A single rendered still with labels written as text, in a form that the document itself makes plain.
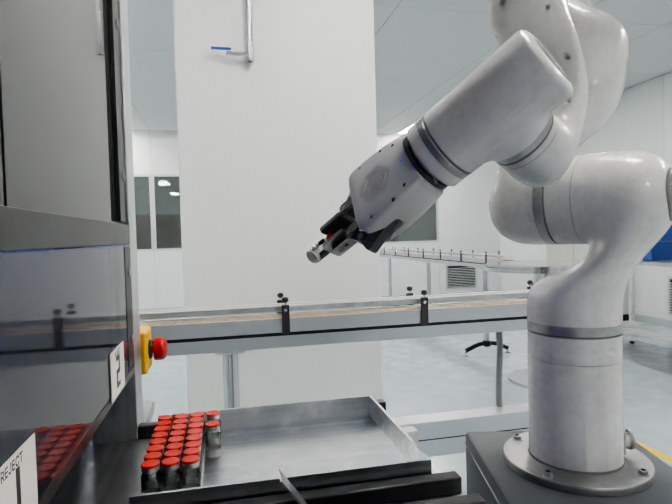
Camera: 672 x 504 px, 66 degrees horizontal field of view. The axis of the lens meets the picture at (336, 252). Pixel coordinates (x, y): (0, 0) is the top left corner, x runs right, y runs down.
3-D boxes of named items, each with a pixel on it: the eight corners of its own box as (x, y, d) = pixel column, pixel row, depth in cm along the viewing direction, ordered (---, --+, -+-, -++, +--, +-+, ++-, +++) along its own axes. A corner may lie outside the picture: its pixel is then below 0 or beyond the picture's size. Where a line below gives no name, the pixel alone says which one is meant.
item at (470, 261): (515, 269, 459) (515, 251, 458) (499, 270, 456) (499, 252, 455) (388, 256, 810) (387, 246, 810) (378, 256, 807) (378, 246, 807)
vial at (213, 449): (205, 459, 71) (204, 426, 71) (205, 453, 73) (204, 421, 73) (221, 457, 71) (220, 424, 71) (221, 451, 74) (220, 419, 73)
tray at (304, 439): (130, 529, 55) (128, 497, 54) (160, 437, 80) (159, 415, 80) (432, 488, 62) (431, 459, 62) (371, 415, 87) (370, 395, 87)
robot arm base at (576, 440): (609, 434, 81) (608, 317, 81) (689, 495, 62) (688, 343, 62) (487, 437, 82) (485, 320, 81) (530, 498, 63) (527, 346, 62)
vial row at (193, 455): (181, 502, 60) (180, 463, 59) (191, 442, 77) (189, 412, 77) (201, 500, 60) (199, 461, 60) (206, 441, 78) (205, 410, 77)
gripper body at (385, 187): (403, 112, 60) (339, 171, 66) (423, 171, 54) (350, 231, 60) (443, 142, 64) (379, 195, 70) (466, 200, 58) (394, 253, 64)
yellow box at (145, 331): (101, 378, 86) (99, 335, 85) (110, 367, 93) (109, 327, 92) (149, 374, 87) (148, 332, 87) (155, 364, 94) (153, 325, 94)
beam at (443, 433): (149, 492, 155) (148, 453, 155) (153, 480, 163) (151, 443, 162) (609, 434, 189) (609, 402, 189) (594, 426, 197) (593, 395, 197)
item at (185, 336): (27, 367, 144) (25, 311, 143) (46, 355, 159) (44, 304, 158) (616, 324, 185) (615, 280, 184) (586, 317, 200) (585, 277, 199)
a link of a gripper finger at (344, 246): (355, 215, 64) (320, 244, 67) (359, 234, 62) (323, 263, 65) (373, 224, 66) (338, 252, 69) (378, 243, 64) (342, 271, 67)
